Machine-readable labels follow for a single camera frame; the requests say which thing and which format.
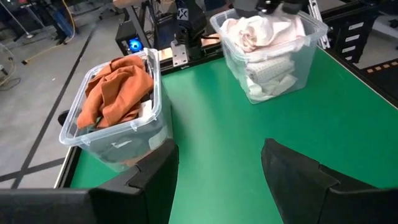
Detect white plain towel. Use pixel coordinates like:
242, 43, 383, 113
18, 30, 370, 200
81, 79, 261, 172
267, 74, 299, 98

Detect black computer with blue fan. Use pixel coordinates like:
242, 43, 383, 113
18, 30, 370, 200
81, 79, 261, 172
114, 20, 146, 57

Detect clear plastic bin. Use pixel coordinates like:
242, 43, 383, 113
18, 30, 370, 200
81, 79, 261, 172
58, 47, 174, 174
210, 7, 329, 105

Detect orange towel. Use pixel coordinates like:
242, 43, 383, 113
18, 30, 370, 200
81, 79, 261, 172
123, 154, 144, 169
76, 55, 155, 130

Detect white pink-striped towel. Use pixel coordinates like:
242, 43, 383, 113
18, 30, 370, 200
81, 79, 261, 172
220, 14, 307, 54

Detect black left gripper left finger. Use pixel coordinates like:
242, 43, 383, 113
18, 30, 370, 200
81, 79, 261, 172
0, 139, 180, 224

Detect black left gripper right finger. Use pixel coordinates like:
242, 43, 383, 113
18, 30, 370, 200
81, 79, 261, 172
261, 138, 398, 224

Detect grey towel wide white bands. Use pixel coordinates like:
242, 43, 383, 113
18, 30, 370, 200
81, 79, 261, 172
136, 99, 155, 121

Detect black aluminium table frame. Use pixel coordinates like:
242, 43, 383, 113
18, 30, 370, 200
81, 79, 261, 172
54, 46, 398, 189

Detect white patterned towel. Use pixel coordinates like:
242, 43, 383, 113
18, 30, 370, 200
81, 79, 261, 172
245, 77, 274, 103

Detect black drawer cabinet white labels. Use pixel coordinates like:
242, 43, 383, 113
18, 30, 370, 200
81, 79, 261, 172
323, 6, 381, 63

